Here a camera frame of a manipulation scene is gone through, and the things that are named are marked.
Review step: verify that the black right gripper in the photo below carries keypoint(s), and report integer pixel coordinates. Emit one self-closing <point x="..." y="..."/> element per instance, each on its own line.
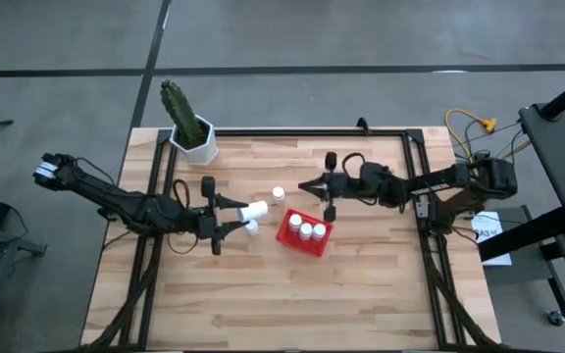
<point x="348" y="185"/>

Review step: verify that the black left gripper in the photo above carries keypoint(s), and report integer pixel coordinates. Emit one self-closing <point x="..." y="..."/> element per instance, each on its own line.
<point x="198" y="223"/>

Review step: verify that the white pill bottle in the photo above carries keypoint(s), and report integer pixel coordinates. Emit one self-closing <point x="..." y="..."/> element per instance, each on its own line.
<point x="254" y="211"/>
<point x="278" y="194"/>
<point x="251" y="229"/>
<point x="306" y="230"/>
<point x="295" y="222"/>
<point x="319" y="230"/>

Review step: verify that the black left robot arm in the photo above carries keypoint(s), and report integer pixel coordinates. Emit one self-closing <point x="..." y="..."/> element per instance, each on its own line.
<point x="111" y="198"/>

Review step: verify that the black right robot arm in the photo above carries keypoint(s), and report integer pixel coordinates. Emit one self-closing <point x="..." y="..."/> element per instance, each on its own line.
<point x="439" y="184"/>

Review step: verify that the red plastic mesh basket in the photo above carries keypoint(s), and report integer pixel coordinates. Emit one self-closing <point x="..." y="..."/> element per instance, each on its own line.
<point x="312" y="247"/>

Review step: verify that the white hexagonal plant pot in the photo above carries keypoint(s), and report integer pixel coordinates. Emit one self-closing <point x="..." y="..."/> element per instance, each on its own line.
<point x="204" y="154"/>

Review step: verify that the green cactus plant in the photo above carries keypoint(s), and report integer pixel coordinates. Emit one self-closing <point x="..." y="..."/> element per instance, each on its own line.
<point x="180" y="110"/>

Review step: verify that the white paper sheet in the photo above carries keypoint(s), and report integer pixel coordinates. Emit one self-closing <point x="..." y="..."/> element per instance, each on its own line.
<point x="496" y="245"/>

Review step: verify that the black side desk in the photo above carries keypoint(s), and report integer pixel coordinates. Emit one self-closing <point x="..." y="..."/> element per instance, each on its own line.
<point x="562" y="162"/>

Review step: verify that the black caster wheel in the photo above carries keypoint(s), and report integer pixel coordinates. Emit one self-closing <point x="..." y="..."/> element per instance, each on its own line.
<point x="554" y="318"/>

